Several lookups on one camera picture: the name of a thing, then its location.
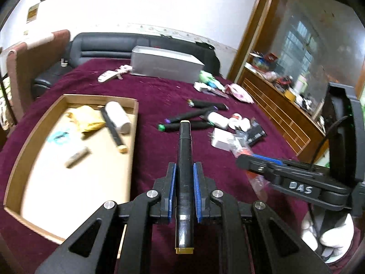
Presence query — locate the teal tissue pack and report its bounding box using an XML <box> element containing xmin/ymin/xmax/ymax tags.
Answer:
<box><xmin>47</xmin><ymin>131</ymin><xmax>70</xmax><ymax>145</ymax></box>

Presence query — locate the white bottle green label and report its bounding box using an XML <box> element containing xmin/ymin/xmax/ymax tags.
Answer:
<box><xmin>205</xmin><ymin>111</ymin><xmax>229</xmax><ymax>130</ymax></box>

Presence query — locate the green cloth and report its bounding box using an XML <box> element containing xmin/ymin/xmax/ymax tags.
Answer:
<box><xmin>199</xmin><ymin>71</ymin><xmax>224</xmax><ymax>90</ymax></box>

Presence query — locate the silver sachet packet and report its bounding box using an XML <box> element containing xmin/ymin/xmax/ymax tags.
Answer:
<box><xmin>209</xmin><ymin>88</ymin><xmax>229</xmax><ymax>99</ymax></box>

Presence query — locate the black leather sofa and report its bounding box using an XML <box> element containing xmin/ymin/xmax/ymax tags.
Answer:
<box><xmin>31</xmin><ymin>32</ymin><xmax>220</xmax><ymax>99</ymax></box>

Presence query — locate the red item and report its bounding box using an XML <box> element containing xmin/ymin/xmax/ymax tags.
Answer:
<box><xmin>230</xmin><ymin>137</ymin><xmax>268</xmax><ymax>202</ymax></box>

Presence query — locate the small white charger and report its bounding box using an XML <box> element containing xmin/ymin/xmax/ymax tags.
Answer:
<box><xmin>194</xmin><ymin>82</ymin><xmax>210</xmax><ymax>92</ymax></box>

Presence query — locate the white key fob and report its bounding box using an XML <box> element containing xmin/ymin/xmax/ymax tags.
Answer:
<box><xmin>97</xmin><ymin>71</ymin><xmax>123</xmax><ymax>83</ymax></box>

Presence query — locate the black marker green cap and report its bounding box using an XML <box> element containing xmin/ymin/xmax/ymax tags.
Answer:
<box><xmin>158</xmin><ymin>121</ymin><xmax>214</xmax><ymax>132</ymax></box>

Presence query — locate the yellow cheese cracker packet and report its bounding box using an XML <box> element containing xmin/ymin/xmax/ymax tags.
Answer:
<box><xmin>65</xmin><ymin>105</ymin><xmax>105</xmax><ymax>133</ymax></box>

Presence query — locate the black snack packet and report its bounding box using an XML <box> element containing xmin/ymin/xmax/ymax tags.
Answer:
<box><xmin>246</xmin><ymin>119</ymin><xmax>267</xmax><ymax>147</ymax></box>

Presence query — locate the pink cloth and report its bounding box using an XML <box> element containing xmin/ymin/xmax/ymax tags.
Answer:
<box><xmin>224</xmin><ymin>84</ymin><xmax>254</xmax><ymax>104</ymax></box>

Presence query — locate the black marker purple cap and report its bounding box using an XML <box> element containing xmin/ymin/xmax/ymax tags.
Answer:
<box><xmin>164</xmin><ymin>106</ymin><xmax>218</xmax><ymax>124</ymax></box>

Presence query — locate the right white gloved hand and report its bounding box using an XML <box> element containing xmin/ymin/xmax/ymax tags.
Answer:
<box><xmin>301</xmin><ymin>212</ymin><xmax>355</xmax><ymax>263</ymax></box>

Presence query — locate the white power adapter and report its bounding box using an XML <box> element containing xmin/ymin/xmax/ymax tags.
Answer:
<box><xmin>211</xmin><ymin>128</ymin><xmax>235</xmax><ymax>152</ymax></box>

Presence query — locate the black marker gold cap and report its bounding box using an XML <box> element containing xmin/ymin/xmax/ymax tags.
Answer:
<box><xmin>175</xmin><ymin>120</ymin><xmax>195</xmax><ymax>254</ymax></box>

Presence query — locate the brown wooden cabinet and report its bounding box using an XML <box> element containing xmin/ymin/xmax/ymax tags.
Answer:
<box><xmin>228</xmin><ymin>0</ymin><xmax>347</xmax><ymax>162</ymax></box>

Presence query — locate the white bottle red label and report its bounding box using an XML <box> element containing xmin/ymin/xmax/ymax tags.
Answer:
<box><xmin>228</xmin><ymin>113</ymin><xmax>242</xmax><ymax>131</ymax></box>

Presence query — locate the black marker beige cap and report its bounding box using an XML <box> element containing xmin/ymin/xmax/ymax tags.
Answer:
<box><xmin>100</xmin><ymin>107</ymin><xmax>128</xmax><ymax>153</ymax></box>

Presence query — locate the maroon armchair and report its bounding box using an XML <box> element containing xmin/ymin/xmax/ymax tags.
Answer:
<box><xmin>6</xmin><ymin>30</ymin><xmax>70</xmax><ymax>121</ymax></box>

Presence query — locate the black marker yellow cap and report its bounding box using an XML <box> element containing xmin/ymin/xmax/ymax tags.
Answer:
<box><xmin>188</xmin><ymin>99</ymin><xmax>229</xmax><ymax>111</ymax></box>

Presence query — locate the small white bottle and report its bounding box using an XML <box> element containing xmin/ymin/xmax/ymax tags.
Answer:
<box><xmin>239</xmin><ymin>118</ymin><xmax>251</xmax><ymax>132</ymax></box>

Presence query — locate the large white bottle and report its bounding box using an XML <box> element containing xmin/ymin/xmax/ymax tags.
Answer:
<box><xmin>104</xmin><ymin>101</ymin><xmax>132</xmax><ymax>134</ymax></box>

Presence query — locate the cardboard tray box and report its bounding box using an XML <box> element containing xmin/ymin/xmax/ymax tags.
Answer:
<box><xmin>4</xmin><ymin>94</ymin><xmax>138</xmax><ymax>244</ymax></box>

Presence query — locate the grey shoe box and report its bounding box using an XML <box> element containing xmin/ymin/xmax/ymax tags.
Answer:
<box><xmin>130</xmin><ymin>46</ymin><xmax>204</xmax><ymax>84</ymax></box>

